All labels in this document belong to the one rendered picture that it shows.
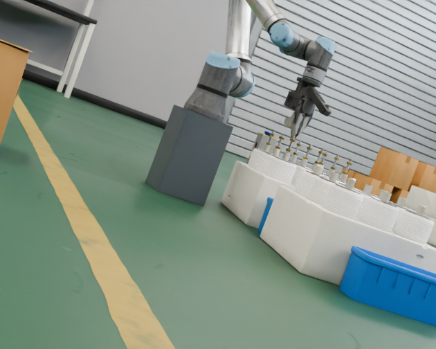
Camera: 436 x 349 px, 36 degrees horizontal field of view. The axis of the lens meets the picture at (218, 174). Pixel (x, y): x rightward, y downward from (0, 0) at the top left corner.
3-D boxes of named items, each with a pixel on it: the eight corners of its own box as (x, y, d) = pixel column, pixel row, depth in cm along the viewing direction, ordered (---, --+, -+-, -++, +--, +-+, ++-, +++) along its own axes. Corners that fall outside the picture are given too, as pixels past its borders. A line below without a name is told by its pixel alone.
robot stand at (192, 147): (157, 192, 233) (187, 109, 230) (145, 181, 249) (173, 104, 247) (203, 206, 239) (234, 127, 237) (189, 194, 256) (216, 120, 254)
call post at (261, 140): (235, 205, 279) (262, 134, 276) (231, 201, 286) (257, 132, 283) (250, 210, 281) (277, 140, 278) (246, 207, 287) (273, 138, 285)
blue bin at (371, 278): (351, 300, 170) (368, 255, 169) (333, 285, 181) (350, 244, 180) (448, 331, 178) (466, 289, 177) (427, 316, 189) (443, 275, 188)
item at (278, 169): (256, 206, 237) (275, 157, 235) (251, 201, 246) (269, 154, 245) (281, 215, 238) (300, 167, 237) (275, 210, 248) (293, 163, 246)
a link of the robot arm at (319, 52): (319, 39, 244) (340, 45, 240) (308, 67, 245) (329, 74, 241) (312, 32, 237) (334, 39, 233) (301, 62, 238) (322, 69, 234)
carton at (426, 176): (435, 201, 631) (448, 172, 629) (415, 194, 623) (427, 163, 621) (417, 194, 659) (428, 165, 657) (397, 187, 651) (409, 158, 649)
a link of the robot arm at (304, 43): (279, 26, 239) (307, 34, 234) (291, 35, 249) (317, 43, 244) (271, 48, 239) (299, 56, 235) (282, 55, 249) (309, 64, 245)
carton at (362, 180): (381, 217, 613) (394, 186, 610) (360, 209, 604) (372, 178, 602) (365, 209, 640) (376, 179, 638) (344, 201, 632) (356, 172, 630)
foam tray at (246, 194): (246, 224, 233) (264, 176, 232) (220, 201, 271) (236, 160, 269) (343, 257, 244) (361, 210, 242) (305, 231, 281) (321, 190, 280)
